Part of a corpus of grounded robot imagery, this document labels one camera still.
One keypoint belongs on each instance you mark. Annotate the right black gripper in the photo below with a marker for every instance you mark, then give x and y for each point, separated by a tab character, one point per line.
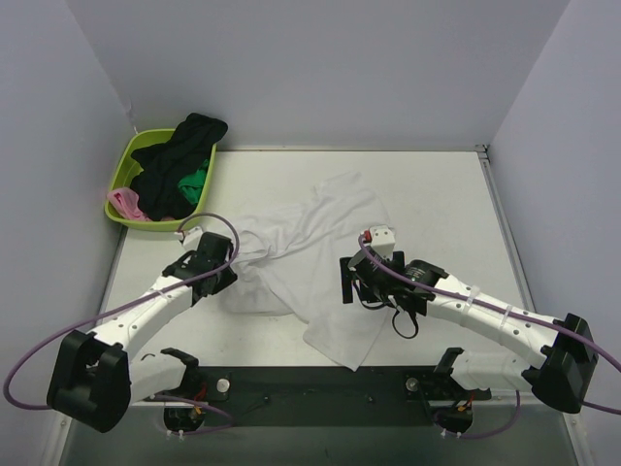
346	280

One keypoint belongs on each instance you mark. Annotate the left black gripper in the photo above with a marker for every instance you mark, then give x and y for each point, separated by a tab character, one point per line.
219	274

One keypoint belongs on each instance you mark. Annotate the white t shirt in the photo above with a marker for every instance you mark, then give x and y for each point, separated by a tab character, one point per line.
289	263

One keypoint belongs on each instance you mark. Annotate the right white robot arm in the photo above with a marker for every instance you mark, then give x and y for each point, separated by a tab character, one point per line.
547	356

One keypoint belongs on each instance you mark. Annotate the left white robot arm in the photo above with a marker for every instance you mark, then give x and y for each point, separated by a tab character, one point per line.
98	375

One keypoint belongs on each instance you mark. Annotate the green t shirt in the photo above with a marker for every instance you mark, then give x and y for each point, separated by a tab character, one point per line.
191	186

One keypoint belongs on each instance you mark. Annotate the black t shirt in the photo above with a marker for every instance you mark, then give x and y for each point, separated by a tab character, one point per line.
166	163

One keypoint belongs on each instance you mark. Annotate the pink t shirt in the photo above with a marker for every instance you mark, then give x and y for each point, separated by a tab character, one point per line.
124	203

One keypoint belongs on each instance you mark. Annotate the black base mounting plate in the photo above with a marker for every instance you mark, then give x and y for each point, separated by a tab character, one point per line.
382	396

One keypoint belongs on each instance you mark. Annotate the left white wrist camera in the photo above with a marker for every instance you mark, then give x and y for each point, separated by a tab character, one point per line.
190	238

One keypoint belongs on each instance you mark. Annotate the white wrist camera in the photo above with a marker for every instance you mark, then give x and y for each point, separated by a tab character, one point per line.
190	238
380	239

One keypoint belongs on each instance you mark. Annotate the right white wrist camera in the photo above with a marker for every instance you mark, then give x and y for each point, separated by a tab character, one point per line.
380	239

